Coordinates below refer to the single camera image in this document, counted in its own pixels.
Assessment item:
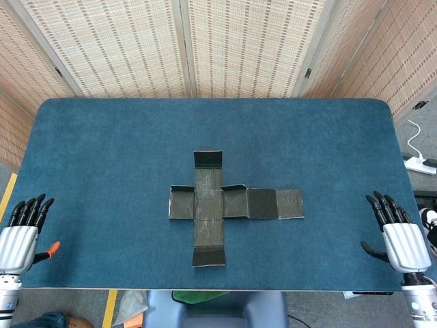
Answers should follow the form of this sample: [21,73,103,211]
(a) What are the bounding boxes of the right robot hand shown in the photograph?
[360,190,432,273]

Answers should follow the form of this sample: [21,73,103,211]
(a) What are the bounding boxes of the left robot hand orange thumb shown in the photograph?
[0,193,61,274]

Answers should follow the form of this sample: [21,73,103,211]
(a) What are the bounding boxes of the black foldable cardboard box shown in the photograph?
[168,150,306,268]

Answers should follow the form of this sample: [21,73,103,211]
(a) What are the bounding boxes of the black and white sneaker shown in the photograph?
[419,206,437,257]

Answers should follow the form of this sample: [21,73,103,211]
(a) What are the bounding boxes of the yellow floor tape strip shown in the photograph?
[101,289,119,328]
[0,172,18,223]

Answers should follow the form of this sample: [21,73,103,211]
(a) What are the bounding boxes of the black stand base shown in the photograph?
[413,190,437,208]

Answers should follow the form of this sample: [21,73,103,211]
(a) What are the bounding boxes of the white power strip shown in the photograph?
[404,154,437,176]

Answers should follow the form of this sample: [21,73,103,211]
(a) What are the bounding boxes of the blue jeans leg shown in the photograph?
[20,311,69,328]

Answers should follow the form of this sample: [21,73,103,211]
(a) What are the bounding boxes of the brown leather shoe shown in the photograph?
[64,316,91,328]

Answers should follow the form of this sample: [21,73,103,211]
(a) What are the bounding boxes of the woven bamboo screen panel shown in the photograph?
[0,0,83,117]
[296,0,390,100]
[0,89,36,172]
[10,0,192,100]
[179,0,337,100]
[329,0,437,119]

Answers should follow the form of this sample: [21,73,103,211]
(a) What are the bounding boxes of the blue felt table cover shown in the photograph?
[0,98,436,293]

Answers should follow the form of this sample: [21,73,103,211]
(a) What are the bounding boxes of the white plastic bag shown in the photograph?
[112,290,150,325]

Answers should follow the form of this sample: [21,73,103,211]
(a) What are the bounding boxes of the orange packet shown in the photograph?
[124,312,144,328]

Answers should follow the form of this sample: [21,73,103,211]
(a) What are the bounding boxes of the white power cable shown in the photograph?
[408,120,426,161]

